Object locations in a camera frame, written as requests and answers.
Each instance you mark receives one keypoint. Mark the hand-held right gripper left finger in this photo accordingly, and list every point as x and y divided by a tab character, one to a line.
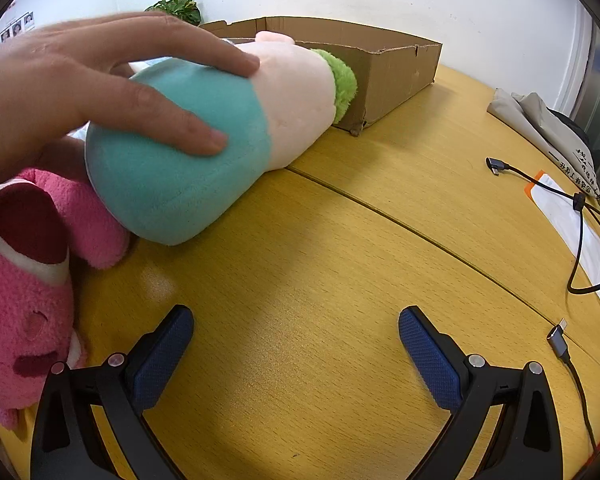
162	360

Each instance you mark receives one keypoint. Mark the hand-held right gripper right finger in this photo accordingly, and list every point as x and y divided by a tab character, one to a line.
427	360

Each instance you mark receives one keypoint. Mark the pink plush bear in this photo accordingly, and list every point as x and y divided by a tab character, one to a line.
20	310

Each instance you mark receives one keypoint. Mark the teal and pink plush toy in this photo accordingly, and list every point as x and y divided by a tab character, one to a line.
180	185

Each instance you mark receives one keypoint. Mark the cardboard box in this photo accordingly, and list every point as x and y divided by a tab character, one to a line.
390	75

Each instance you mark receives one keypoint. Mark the person's left hand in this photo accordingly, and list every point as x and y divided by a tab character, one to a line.
55	75

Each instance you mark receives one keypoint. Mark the white packet with orange edge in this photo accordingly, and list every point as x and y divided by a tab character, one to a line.
565	215

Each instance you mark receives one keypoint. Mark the grey cloth bag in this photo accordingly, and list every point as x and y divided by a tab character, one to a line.
530	115

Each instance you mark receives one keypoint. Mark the window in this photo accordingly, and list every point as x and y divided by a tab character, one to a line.
597	90

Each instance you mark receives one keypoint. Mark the green potted plant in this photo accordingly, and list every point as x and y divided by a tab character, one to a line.
180	7

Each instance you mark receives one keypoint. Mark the wall notice with photos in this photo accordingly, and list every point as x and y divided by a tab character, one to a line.
17	27

